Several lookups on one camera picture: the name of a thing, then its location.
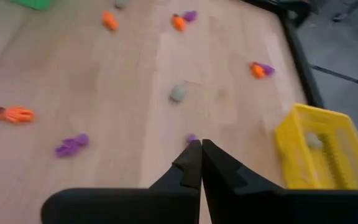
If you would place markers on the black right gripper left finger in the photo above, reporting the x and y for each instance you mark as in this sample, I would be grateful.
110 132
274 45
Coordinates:
166 205

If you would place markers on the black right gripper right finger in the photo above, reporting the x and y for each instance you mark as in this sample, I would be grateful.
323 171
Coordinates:
244 202

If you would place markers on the yellow plastic basket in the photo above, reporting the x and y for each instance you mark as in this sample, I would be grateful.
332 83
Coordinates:
297 155

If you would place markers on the green plastic basket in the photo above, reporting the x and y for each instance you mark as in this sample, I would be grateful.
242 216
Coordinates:
33 3

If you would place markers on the black table frame rail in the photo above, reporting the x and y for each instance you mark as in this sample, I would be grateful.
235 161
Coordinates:
304 73

